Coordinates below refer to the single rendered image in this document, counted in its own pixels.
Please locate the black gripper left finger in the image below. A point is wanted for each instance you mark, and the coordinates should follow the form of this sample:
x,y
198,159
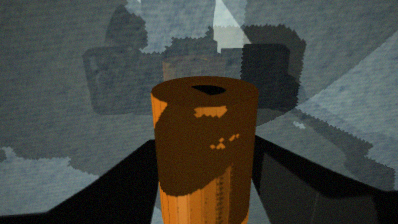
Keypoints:
x,y
126,194

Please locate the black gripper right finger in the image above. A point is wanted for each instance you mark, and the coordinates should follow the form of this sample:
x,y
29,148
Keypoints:
x,y
296,190

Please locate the orange cylindrical knob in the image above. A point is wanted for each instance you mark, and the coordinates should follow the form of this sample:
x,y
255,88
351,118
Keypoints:
x,y
204,130

